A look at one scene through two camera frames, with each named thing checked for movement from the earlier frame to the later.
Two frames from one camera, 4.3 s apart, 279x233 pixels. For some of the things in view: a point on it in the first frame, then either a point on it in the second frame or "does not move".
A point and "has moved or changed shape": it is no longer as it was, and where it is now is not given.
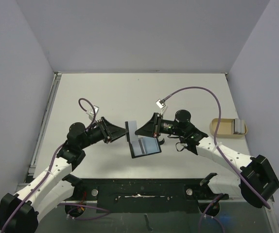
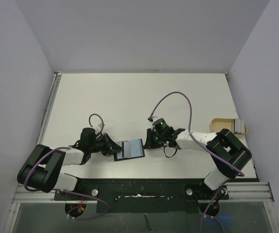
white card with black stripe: x=131 y=137 -> x=126 y=149
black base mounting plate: x=146 y=196 does not move
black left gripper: x=109 y=131 -> x=110 y=146
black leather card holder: x=144 y=146 has moved or changed shape
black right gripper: x=157 y=124 -> x=149 y=140
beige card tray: x=226 y=129 does not move
